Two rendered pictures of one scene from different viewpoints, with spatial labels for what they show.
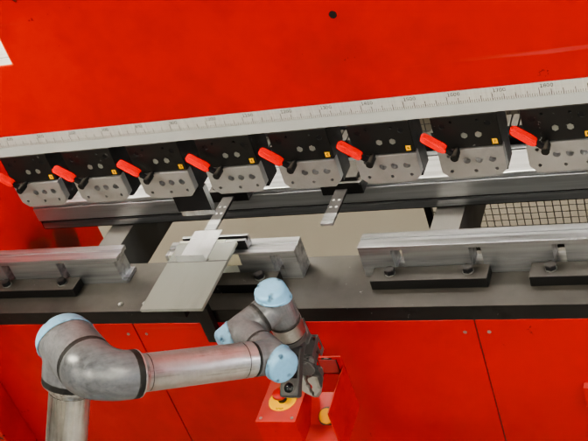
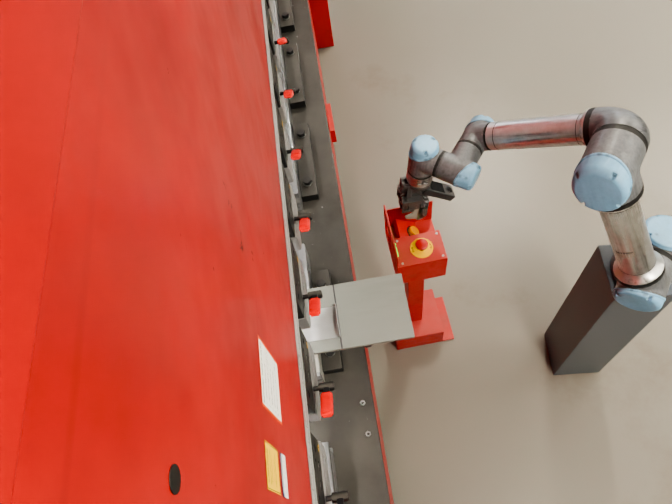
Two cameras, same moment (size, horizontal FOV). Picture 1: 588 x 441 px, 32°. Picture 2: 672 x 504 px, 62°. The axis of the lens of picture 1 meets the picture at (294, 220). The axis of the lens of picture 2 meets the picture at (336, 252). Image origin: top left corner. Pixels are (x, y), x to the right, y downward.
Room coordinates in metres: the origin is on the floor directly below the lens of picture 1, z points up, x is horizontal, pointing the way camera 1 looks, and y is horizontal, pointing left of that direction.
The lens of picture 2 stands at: (2.49, 0.80, 2.33)
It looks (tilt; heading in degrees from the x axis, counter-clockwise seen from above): 61 degrees down; 245
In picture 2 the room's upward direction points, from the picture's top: 14 degrees counter-clockwise
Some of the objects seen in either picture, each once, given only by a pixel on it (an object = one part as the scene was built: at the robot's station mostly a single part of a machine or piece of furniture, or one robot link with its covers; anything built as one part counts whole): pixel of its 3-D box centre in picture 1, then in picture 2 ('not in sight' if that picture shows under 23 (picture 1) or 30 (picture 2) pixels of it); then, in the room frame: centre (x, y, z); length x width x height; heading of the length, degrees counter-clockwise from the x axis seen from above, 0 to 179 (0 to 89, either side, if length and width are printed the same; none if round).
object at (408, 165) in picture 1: (388, 143); (264, 89); (2.09, -0.27, 1.26); 0.15 x 0.09 x 0.17; 61
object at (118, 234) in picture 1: (148, 215); not in sight; (2.92, 0.44, 0.81); 0.64 x 0.08 x 0.14; 151
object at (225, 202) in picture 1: (225, 199); not in sight; (2.52, 0.16, 1.01); 0.26 x 0.12 x 0.05; 151
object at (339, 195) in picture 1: (339, 192); not in sight; (2.35, -0.14, 1.01); 0.26 x 0.12 x 0.05; 151
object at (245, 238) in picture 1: (215, 242); not in sight; (2.37, 0.22, 0.98); 0.20 x 0.03 x 0.03; 61
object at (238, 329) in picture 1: (245, 335); (459, 166); (1.79, 0.19, 1.10); 0.11 x 0.11 x 0.08; 23
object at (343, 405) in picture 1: (304, 405); (415, 240); (1.90, 0.13, 0.75); 0.20 x 0.16 x 0.18; 63
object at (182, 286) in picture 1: (190, 276); (357, 313); (2.24, 0.30, 1.00); 0.26 x 0.18 x 0.01; 151
